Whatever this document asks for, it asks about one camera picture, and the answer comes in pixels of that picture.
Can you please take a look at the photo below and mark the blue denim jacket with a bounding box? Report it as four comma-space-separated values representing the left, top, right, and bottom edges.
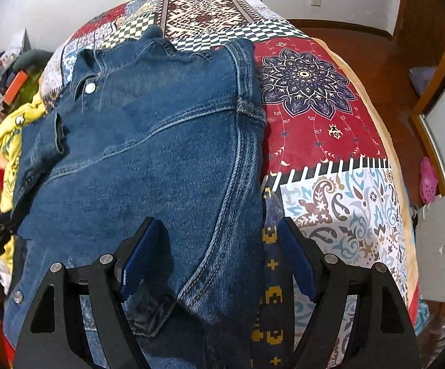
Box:
4, 26, 267, 368

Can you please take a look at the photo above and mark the yellow printed garment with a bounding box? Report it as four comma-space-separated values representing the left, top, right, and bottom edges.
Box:
0, 92, 48, 273

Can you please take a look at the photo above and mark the green patterned cloth pile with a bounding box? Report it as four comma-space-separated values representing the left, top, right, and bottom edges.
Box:
9, 70, 43, 113

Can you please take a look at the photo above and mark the orange box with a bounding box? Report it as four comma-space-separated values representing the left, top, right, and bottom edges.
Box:
3, 71, 29, 105

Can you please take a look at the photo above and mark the pink croc shoe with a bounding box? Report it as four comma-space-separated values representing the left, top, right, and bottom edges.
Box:
419, 157, 438, 204

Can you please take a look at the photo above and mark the dark grey plush item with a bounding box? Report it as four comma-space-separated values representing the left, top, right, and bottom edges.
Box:
12, 49, 53, 73

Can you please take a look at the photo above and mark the patchwork patterned bedspread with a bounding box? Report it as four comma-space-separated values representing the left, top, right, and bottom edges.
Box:
40, 0, 419, 368

